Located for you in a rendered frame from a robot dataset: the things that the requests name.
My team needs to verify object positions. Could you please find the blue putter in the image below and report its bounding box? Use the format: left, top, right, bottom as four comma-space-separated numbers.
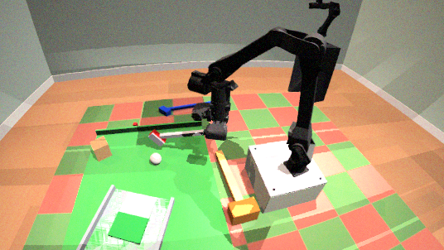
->
159, 103, 195, 116

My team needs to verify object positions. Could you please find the white golf ball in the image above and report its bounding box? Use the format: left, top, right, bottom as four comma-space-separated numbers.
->
150, 153, 162, 165

